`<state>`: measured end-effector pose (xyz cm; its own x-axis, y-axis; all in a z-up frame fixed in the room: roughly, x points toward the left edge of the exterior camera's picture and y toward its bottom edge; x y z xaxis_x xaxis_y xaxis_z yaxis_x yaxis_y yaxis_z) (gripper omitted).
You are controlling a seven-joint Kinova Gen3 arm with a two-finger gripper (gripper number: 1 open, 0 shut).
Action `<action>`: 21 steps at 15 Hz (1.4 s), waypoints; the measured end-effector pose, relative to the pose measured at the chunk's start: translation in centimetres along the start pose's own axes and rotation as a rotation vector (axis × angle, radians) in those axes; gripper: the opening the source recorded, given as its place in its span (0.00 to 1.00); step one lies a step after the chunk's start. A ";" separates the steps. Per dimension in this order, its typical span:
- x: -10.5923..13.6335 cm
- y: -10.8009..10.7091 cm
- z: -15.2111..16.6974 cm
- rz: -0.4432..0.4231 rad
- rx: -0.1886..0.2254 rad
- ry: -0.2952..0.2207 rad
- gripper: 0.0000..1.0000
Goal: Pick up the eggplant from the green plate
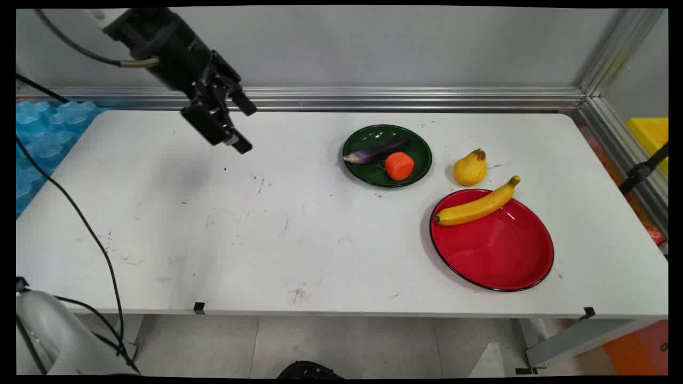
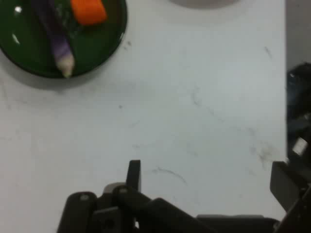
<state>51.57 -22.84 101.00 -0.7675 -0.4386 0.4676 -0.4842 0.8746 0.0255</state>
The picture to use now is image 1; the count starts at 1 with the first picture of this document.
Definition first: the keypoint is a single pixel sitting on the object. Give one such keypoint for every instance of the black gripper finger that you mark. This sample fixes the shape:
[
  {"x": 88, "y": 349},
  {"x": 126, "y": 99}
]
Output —
[
  {"x": 243, "y": 102},
  {"x": 213, "y": 127}
]

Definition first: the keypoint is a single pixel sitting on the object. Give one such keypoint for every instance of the aluminium frame corner post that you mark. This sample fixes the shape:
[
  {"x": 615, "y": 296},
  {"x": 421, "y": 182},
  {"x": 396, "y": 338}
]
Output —
[{"x": 619, "y": 53}]

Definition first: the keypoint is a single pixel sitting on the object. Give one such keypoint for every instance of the short aluminium frame rail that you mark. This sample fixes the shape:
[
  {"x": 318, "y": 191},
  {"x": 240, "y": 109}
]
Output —
[{"x": 635, "y": 165}]

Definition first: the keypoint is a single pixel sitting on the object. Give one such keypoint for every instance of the orange toy carrot piece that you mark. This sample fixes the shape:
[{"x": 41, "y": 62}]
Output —
[{"x": 399, "y": 166}]

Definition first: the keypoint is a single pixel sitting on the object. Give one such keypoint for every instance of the black tape mark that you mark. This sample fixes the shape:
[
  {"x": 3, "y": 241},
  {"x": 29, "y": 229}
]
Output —
[
  {"x": 589, "y": 312},
  {"x": 199, "y": 308}
]

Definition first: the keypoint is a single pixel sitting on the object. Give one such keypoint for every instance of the purple toy eggplant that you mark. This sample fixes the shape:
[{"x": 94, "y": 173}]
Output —
[{"x": 373, "y": 152}]

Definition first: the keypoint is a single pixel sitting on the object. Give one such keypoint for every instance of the white table leg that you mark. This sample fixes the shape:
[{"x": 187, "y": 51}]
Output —
[{"x": 576, "y": 341}]

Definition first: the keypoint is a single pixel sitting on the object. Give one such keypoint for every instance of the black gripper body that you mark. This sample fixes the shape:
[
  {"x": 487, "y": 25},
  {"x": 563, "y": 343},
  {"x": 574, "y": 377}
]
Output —
[{"x": 176, "y": 53}]

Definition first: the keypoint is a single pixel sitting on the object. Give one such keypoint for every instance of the yellow toy banana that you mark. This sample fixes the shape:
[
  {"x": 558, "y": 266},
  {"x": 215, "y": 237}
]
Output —
[{"x": 475, "y": 209}]

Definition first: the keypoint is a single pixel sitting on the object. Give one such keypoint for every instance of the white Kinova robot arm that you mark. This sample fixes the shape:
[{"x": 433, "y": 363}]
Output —
[{"x": 53, "y": 330}]

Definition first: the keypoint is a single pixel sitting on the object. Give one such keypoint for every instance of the black round floor object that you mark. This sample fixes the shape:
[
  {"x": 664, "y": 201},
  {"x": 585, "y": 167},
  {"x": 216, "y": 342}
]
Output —
[{"x": 309, "y": 370}]

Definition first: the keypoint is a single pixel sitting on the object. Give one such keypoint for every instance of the red round plate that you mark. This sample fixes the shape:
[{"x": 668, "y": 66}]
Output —
[{"x": 496, "y": 250}]

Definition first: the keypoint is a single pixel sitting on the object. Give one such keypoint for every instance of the yellow plastic box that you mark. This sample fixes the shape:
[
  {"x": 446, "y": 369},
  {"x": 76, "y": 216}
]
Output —
[{"x": 651, "y": 136}]

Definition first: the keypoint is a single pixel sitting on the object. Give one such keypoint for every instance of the long aluminium frame rail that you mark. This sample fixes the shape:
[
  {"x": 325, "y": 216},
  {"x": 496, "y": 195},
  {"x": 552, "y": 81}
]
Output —
[{"x": 373, "y": 98}]

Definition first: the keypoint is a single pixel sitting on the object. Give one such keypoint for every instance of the green round plate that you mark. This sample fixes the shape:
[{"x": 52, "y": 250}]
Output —
[{"x": 416, "y": 154}]

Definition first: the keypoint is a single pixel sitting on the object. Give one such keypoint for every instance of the yellow toy pear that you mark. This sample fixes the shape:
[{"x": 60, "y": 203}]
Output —
[{"x": 469, "y": 170}]

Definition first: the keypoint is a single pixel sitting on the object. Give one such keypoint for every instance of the blue bubble wrap sheet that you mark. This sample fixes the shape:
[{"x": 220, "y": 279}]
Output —
[{"x": 42, "y": 138}]

